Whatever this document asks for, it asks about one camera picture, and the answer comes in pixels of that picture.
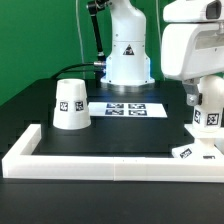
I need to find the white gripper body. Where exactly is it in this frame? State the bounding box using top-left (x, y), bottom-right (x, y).
top-left (161, 23), bottom-right (224, 81)

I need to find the white lamp shade hood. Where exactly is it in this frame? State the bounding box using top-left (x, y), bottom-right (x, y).
top-left (53, 79), bottom-right (91, 130)

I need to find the white marker tag sheet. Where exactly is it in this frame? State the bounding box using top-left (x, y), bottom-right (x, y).
top-left (88, 102), bottom-right (167, 118)

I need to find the white U-shaped frame barrier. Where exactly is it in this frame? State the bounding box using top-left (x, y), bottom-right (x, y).
top-left (2, 124), bottom-right (224, 182)

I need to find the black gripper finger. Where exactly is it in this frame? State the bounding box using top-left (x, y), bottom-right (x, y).
top-left (182, 78), bottom-right (202, 106)

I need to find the white thin cable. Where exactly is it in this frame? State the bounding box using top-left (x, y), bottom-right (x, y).
top-left (75, 0), bottom-right (86, 80)

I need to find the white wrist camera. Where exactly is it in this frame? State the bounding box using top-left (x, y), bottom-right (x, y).
top-left (163, 0), bottom-right (224, 23)

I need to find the white lamp base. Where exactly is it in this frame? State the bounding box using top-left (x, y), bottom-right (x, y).
top-left (171, 123), bottom-right (224, 160)

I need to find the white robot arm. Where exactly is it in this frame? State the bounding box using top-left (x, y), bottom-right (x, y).
top-left (101, 0), bottom-right (224, 106)

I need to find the white lamp bulb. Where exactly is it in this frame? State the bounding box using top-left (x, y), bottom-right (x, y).
top-left (193, 75), bottom-right (224, 132)

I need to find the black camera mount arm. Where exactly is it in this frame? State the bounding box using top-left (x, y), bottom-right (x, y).
top-left (87, 0), bottom-right (109, 61)

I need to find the black cable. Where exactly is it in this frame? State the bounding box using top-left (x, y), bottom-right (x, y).
top-left (50, 61), bottom-right (107, 80)

